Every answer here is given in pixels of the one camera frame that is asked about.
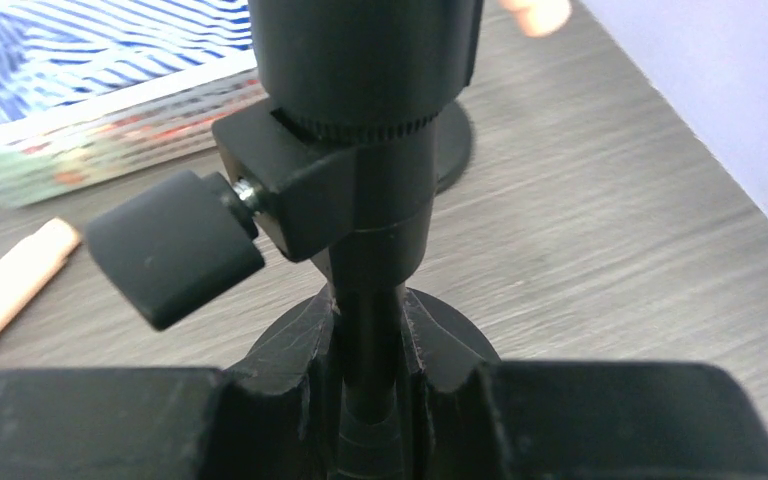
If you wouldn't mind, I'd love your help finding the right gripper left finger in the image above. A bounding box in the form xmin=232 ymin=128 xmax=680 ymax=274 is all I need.
xmin=0 ymin=290 xmax=338 ymax=479

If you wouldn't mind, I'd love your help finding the white plastic basket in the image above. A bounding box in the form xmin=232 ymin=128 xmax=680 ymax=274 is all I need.
xmin=0 ymin=50 xmax=265 ymax=208

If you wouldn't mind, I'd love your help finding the black stand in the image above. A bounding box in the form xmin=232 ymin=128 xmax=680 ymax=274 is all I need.
xmin=85 ymin=1 xmax=495 ymax=479

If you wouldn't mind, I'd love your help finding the peach microphone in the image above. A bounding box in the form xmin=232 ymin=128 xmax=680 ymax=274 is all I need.
xmin=500 ymin=0 xmax=572 ymax=38
xmin=0 ymin=218 xmax=81 ymax=333

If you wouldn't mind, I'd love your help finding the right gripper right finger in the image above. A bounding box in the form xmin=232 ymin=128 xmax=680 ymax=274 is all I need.
xmin=401 ymin=289 xmax=768 ymax=479

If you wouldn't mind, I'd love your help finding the blue striped cloth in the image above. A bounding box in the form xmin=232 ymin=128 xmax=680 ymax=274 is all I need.
xmin=0 ymin=0 xmax=252 ymax=125

